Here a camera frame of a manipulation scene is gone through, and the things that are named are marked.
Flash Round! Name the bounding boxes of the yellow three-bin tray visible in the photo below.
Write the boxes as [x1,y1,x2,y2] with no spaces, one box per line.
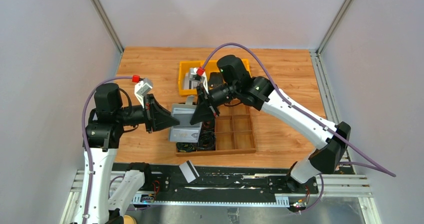
[177,58,253,96]

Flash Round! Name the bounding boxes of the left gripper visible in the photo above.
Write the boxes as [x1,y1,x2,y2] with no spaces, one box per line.
[116,93,181,132]

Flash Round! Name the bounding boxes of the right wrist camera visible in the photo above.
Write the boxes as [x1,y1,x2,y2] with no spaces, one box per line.
[188,68,208,90]

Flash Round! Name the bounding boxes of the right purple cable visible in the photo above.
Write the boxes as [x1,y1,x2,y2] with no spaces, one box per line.
[200,43,397,213]

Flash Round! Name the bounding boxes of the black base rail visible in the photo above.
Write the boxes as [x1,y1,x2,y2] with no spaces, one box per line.
[123,163,320,204]

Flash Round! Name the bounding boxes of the black card wallet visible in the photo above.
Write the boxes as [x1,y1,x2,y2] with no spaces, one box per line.
[208,72,224,89]

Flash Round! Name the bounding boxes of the rolled tie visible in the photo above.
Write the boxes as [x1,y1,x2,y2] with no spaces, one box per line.
[176,142,196,153]
[196,120,216,151]

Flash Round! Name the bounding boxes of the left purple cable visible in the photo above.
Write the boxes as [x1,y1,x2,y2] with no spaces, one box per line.
[81,76,137,224]

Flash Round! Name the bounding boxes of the rolled tie bottom left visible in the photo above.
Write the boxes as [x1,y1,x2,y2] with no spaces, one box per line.
[176,142,196,153]

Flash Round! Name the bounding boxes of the grey card holder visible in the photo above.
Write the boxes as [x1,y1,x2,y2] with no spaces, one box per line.
[168,95,202,143]

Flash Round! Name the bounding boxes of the white credit card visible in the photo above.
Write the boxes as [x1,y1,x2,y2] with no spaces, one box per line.
[179,160,200,183]

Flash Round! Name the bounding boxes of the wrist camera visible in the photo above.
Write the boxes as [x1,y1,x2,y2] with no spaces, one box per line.
[132,75,153,108]
[188,68,208,90]

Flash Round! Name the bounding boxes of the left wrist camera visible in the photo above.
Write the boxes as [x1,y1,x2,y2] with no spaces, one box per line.
[132,75,153,108]

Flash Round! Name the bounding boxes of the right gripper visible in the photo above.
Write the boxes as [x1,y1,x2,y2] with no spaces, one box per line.
[189,82,239,124]

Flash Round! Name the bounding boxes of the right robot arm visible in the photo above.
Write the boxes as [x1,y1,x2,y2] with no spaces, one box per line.
[190,55,351,193]

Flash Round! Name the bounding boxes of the rolled tie bottom centre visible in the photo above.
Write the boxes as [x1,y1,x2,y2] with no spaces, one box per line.
[196,120,216,151]

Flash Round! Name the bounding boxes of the white cards in bin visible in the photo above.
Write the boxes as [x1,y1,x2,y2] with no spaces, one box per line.
[182,73,199,90]

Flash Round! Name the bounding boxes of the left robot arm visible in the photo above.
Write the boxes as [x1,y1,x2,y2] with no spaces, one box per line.
[72,80,180,224]

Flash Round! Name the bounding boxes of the wooden compartment tray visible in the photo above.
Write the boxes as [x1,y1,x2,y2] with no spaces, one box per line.
[175,100,257,157]

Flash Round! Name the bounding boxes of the purple cable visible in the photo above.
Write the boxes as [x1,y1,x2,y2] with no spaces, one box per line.
[81,76,137,224]
[200,43,397,213]

